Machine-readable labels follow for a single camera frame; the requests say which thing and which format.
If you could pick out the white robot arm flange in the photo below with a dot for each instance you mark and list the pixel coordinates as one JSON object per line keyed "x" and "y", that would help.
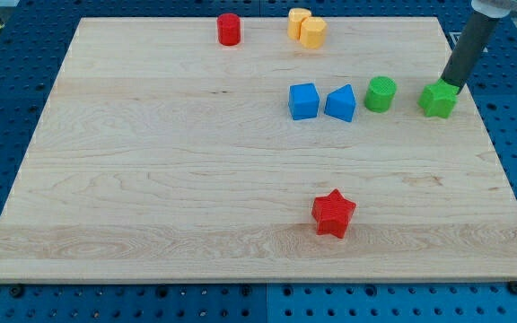
{"x": 494, "y": 8}

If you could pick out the wooden board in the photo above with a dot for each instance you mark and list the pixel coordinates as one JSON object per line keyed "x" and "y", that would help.
{"x": 162, "y": 156}

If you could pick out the blue cube block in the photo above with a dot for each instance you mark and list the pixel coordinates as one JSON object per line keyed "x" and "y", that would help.
{"x": 303, "y": 101}

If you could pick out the red star block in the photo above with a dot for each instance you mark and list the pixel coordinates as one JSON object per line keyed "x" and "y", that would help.
{"x": 332, "y": 214}

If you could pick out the blue triangle block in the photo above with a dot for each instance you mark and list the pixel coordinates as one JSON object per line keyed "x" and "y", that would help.
{"x": 341, "y": 103}

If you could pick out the green cylinder block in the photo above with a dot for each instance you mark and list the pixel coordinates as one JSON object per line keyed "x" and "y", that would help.
{"x": 380, "y": 93}

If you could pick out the red cylinder block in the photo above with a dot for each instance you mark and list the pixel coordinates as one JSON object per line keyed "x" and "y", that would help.
{"x": 228, "y": 29}

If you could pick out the yellow hexagon block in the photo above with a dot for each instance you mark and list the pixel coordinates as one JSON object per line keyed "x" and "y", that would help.
{"x": 313, "y": 32}

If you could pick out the yellow cylinder block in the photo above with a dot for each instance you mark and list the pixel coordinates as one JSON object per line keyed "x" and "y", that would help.
{"x": 295, "y": 18}

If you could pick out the green star block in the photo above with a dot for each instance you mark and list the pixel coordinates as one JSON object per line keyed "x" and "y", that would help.
{"x": 438, "y": 99}

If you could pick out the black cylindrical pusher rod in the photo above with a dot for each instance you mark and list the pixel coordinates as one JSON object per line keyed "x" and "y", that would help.
{"x": 468, "y": 49}

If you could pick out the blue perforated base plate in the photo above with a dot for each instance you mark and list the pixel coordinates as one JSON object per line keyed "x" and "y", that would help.
{"x": 34, "y": 37}

